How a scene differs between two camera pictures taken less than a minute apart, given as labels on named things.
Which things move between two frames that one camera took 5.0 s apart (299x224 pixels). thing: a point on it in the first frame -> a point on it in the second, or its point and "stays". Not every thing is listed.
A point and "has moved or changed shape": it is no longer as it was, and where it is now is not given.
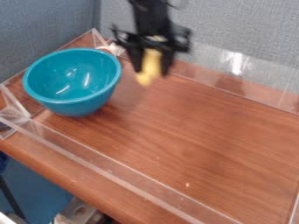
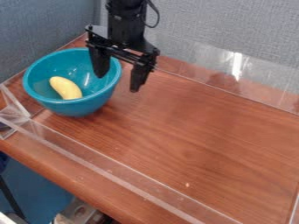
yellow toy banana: (153, 65) has moved or changed shape
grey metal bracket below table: (79, 213) stays
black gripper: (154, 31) -> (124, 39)
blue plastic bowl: (71, 80) stays
